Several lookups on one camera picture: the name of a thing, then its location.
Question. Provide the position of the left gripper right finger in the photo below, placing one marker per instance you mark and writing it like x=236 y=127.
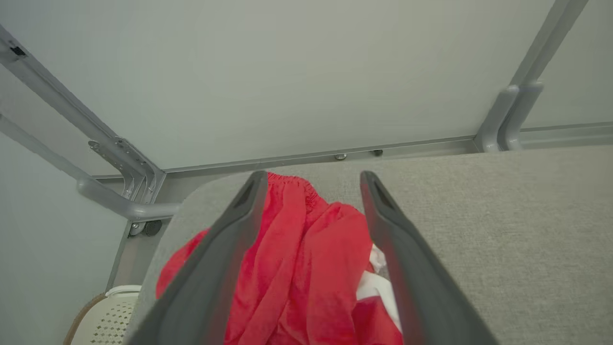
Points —
x=421 y=297

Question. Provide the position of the grey wall base rail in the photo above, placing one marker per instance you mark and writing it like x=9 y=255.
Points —
x=287 y=157

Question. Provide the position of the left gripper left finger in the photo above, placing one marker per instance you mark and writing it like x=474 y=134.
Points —
x=206 y=287

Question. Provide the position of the grey metal bracket frame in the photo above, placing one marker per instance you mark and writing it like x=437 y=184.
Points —
x=124 y=208

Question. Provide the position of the grey double metal post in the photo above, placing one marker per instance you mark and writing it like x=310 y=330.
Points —
x=507 y=115

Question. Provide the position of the red and white shorts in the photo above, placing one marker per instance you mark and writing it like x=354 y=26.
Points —
x=306 y=268

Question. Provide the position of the black caster wheel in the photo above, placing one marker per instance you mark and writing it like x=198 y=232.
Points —
x=152 y=228

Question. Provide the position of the cream perforated laundry basket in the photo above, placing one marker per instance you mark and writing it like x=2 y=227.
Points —
x=110 y=321

